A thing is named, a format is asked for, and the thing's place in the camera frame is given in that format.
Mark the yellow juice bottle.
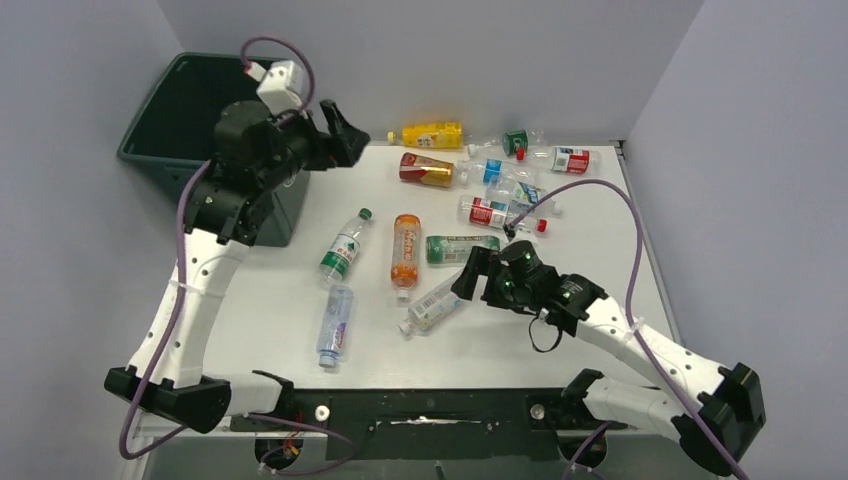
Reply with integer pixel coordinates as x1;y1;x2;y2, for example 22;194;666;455
387;122;465;150

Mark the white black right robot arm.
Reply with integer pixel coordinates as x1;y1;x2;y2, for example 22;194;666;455
451;240;766;477

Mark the crushed bottle blue green label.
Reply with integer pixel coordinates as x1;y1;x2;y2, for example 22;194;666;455
484;178;563;218

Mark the clear bottle red white label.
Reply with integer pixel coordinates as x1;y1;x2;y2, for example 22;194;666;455
457;195;548;233

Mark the clear bottle blue label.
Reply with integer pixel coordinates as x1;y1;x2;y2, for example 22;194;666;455
456;158;539;186

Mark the clear bottle green label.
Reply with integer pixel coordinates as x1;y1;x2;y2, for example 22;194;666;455
465;129;548;157

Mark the orange drink bottle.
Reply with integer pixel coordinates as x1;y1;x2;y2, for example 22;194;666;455
390;214;421;303

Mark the aluminium frame rail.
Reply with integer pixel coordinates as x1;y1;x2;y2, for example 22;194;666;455
119;413;233;480

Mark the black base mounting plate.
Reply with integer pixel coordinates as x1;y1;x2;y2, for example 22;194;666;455
229;370;627;463

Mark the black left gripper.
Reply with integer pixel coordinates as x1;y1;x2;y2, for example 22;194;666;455
257;100;368;191

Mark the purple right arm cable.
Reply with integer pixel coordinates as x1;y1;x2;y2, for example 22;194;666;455
503;178;750;480

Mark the green label tea bottle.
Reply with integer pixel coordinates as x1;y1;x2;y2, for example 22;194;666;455
425;235;501;265

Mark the purple label Ganten bottle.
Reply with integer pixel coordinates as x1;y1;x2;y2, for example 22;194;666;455
316;285;354;369

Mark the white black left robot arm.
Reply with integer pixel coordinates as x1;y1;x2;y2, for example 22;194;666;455
104;99;370;433

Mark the green cap water bottle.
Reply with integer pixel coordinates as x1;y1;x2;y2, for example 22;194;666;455
318;208;373;287

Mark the dark green plastic bin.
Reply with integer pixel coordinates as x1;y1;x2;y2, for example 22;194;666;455
116;52;311;249

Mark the red gold tea bottle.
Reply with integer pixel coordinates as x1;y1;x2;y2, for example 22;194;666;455
398;152;455;188

